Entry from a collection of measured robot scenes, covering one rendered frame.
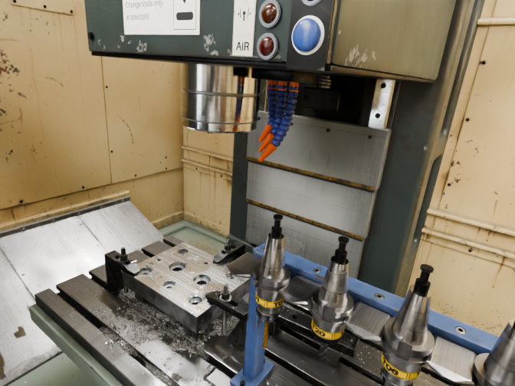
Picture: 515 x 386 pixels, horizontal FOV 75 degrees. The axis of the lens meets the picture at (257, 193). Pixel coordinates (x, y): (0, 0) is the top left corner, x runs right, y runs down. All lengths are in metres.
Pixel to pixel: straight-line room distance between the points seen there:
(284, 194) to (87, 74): 1.01
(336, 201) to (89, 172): 1.15
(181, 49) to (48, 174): 1.25
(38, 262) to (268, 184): 0.95
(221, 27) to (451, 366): 0.50
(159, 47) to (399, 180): 0.77
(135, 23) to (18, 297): 1.14
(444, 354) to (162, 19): 0.57
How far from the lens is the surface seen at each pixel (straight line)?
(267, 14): 0.40
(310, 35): 0.36
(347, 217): 1.09
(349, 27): 0.39
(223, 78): 0.63
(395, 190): 1.06
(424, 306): 0.49
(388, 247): 1.13
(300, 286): 0.57
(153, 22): 0.53
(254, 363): 0.79
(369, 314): 0.55
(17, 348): 1.39
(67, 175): 1.70
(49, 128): 1.63
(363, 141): 1.02
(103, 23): 0.63
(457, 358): 0.54
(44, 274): 1.54
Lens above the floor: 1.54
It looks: 20 degrees down
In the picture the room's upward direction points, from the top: 4 degrees clockwise
